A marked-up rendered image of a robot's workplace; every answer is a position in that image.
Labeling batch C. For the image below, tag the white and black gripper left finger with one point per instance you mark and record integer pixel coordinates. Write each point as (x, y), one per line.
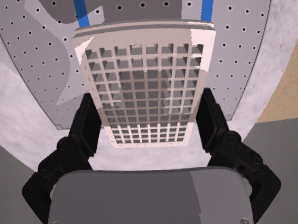
(82, 142)

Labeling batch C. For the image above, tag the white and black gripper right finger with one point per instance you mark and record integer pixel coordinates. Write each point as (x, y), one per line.
(226, 149)

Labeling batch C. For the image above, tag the blue tape outline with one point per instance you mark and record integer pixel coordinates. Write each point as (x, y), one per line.
(207, 6)

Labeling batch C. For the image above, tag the grey perforated base plate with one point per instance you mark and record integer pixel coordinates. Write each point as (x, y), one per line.
(37, 37)

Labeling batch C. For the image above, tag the white well plate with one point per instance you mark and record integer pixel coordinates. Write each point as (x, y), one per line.
(146, 112)

